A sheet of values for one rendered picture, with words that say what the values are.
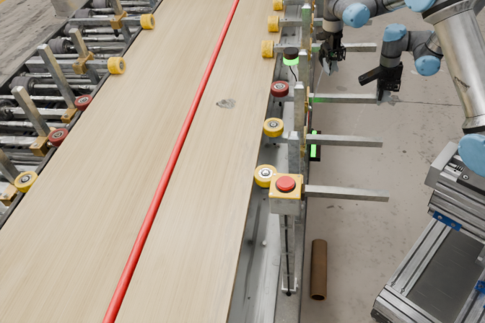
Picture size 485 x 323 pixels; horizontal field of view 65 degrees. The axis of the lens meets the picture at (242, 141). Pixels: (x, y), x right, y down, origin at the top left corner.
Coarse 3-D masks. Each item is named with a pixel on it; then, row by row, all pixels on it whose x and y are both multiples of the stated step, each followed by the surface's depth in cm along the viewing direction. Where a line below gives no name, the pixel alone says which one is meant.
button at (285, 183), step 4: (284, 176) 86; (288, 176) 86; (280, 180) 85; (284, 180) 85; (288, 180) 85; (292, 180) 85; (276, 184) 85; (280, 184) 85; (284, 184) 84; (288, 184) 84; (292, 184) 84; (280, 188) 84; (284, 188) 84; (288, 188) 84
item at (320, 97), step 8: (288, 96) 167; (312, 96) 165; (320, 96) 164; (328, 96) 164; (336, 96) 163; (344, 96) 163; (352, 96) 162; (360, 96) 162; (368, 96) 161; (376, 96) 160
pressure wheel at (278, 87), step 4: (272, 84) 166; (276, 84) 166; (280, 84) 165; (284, 84) 165; (288, 84) 165; (272, 88) 164; (276, 88) 164; (280, 88) 164; (284, 88) 163; (288, 88) 164; (272, 92) 165; (276, 92) 163; (280, 92) 163; (284, 92) 163; (288, 92) 165; (276, 96) 164; (280, 96) 164; (284, 96) 165; (280, 104) 171
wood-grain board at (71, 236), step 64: (192, 0) 240; (256, 0) 231; (128, 64) 192; (192, 64) 186; (256, 64) 180; (128, 128) 156; (192, 128) 152; (256, 128) 148; (64, 192) 134; (128, 192) 131; (192, 192) 128; (0, 256) 118; (64, 256) 115; (128, 256) 113; (192, 256) 111; (0, 320) 103; (64, 320) 101; (128, 320) 99; (192, 320) 98
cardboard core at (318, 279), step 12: (324, 240) 202; (312, 252) 200; (324, 252) 197; (312, 264) 194; (324, 264) 192; (312, 276) 189; (324, 276) 188; (312, 288) 185; (324, 288) 184; (324, 300) 185
